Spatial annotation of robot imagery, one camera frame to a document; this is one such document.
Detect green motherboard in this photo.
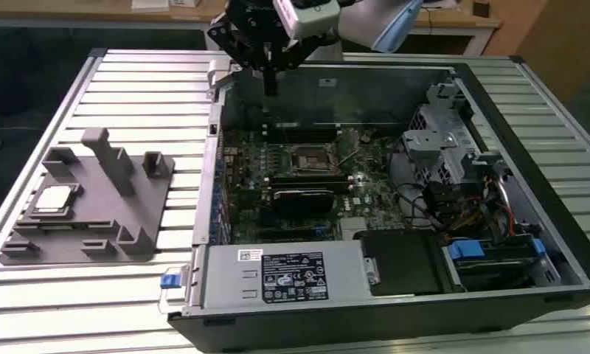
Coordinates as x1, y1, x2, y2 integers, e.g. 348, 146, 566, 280
220, 125, 412, 245

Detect silver finned heat sink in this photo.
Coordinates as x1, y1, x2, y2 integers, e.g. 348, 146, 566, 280
340, 217, 370, 241

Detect black open PC case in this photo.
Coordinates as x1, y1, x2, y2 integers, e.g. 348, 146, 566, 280
166, 54, 590, 350

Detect long black expansion slot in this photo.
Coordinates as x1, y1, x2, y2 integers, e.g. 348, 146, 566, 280
270, 183, 353, 193
269, 175, 352, 185

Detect black hard disk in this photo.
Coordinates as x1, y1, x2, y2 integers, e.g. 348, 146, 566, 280
453, 247, 548, 291

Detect perforated metal drive cage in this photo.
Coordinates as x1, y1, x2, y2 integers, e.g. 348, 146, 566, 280
408, 103, 480, 185

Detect red wire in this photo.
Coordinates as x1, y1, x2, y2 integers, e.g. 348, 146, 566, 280
500, 201, 518, 237

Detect blue plastic latch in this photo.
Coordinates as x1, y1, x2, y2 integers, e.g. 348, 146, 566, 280
160, 271, 184, 290

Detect wooden cabinet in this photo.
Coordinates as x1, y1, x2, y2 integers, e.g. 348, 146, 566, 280
485, 0, 590, 106

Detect wooden desk white legs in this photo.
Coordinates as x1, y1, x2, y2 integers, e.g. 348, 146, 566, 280
0, 0, 504, 56

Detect black rating label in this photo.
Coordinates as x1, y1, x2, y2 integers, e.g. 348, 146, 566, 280
258, 251, 326, 305

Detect black graphics card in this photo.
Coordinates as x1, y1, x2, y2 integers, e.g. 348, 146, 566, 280
272, 187, 336, 216

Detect silver power supply unit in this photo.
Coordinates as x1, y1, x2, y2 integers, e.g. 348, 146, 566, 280
156, 241, 378, 313

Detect large blue disk carrier tab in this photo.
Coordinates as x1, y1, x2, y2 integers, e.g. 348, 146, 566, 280
446, 238, 486, 262

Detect grey plastic parts rack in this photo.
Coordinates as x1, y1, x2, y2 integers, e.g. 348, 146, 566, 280
0, 127, 177, 266

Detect RAM slot with white clips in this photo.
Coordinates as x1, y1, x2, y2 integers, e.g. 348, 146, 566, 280
262, 122, 344, 129
262, 130, 344, 136

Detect short black expansion slot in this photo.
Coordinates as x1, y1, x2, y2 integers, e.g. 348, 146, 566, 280
257, 227, 317, 241

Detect silver bracket with round hole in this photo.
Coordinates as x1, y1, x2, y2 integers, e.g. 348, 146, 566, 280
401, 128, 460, 162

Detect RAM slot with black clips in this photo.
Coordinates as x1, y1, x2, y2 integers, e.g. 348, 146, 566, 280
265, 127, 344, 133
265, 134, 344, 142

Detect yellow wire bundle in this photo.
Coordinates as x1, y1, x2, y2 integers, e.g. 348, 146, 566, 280
446, 204, 488, 232

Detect silver square CPU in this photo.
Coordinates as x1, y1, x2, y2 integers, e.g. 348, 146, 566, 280
32, 186, 74, 215

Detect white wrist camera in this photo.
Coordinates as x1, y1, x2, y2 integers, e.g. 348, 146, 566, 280
273, 0, 344, 41

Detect CPU socket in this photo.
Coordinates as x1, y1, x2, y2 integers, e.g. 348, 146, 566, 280
288, 142, 341, 175

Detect black plastic shroud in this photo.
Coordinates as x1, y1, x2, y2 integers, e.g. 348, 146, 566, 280
352, 230, 448, 296

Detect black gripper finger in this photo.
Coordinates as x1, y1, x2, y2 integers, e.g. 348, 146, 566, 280
270, 38, 309, 97
206, 22, 273, 97

